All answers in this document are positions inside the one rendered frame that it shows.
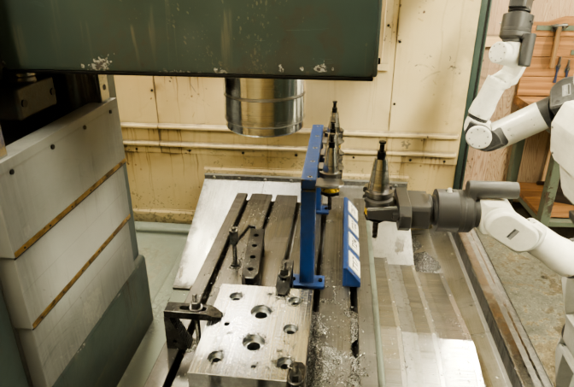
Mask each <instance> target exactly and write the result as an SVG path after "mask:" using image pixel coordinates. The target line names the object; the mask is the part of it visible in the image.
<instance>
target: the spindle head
mask: <svg viewBox="0 0 574 387"><path fill-rule="evenodd" d="M382 6H383V0H0V55H1V59H2V63H3V65H4V67H5V68H7V69H5V73H64V74H100V75H135V76H171V77H206V78H241V79H311V80H347V81H373V77H377V75H378V65H379V64H380V61H381V60H380V58H378V52H379V41H380V29H381V18H382Z"/></svg>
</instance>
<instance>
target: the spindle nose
mask: <svg viewBox="0 0 574 387"><path fill-rule="evenodd" d="M305 90H306V80H305V79H241V78H223V91H224V108H225V120H226V127H227V128H228V129H229V130H230V131H232V132H234V133H236V134H239V135H243V136H247V137H254V138H274V137H281V136H286V135H290V134H292V133H295V132H298V131H299V130H301V129H302V128H303V127H304V119H305V117H306V92H305Z"/></svg>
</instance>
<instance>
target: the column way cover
mask: <svg viewBox="0 0 574 387"><path fill-rule="evenodd" d="M5 147H6V150H7V154H8V156H6V157H4V158H3V159H1V160H0V279H1V281H2V285H3V290H4V293H5V296H6V299H7V303H8V306H9V311H10V314H11V318H12V320H13V324H14V327H15V328H17V330H18V333H19V336H20V341H21V345H22V348H23V351H24V355H25V357H26V363H27V366H28V370H29V373H30V376H31V379H32V384H33V387H52V385H53V384H54V383H55V381H56V380H57V379H58V378H59V376H60V375H61V373H62V371H63V370H64V369H65V367H66V366H67V364H68V362H69V361H70V360H71V359H72V358H73V356H74V355H75V353H76V352H77V350H78V349H79V347H80V346H81V344H82V343H83V342H84V340H85V339H86V338H87V336H88V335H89V333H90V332H91V330H92V329H93V327H94V326H95V324H96V323H97V322H98V321H99V319H100V318H101V316H102V315H103V313H104V312H105V310H106V309H107V307H108V305H109V304H110V303H111V302H112V301H113V299H114V297H115V296H116V295H117V293H118V292H119V290H120V289H121V287H122V286H123V284H124V283H125V282H126V281H127V279H128V278H129V276H130V275H131V274H132V272H133V270H134V269H135V266H134V260H133V254H132V243H131V237H130V232H129V225H128V220H129V219H130V218H131V215H130V210H129V205H128V199H127V193H126V182H125V175H124V169H123V165H124V164H125V163H126V158H125V153H124V147H123V141H122V135H121V129H120V117H119V111H118V105H117V99H116V97H110V99H109V100H108V101H106V102H104V103H87V104H86V105H84V106H82V107H80V108H78V109H76V110H74V111H73V112H71V113H69V114H66V115H64V116H62V117H61V118H59V119H58V120H55V121H53V122H51V123H49V124H48V125H46V126H43V127H41V128H40V129H38V130H37V131H35V132H32V133H30V134H28V135H26V136H25V137H23V138H21V139H19V140H17V141H15V142H13V143H12V144H9V145H7V146H5Z"/></svg>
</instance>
